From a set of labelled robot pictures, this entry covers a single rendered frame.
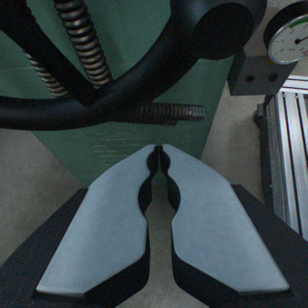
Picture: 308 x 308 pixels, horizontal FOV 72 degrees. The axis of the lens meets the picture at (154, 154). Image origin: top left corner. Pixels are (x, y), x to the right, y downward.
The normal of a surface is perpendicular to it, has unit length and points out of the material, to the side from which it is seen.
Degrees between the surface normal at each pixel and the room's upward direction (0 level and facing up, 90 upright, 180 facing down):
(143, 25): 90
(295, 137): 0
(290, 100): 0
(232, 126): 0
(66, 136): 90
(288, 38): 90
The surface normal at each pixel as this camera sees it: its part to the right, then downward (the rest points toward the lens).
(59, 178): -0.04, -0.47
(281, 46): 0.01, 0.88
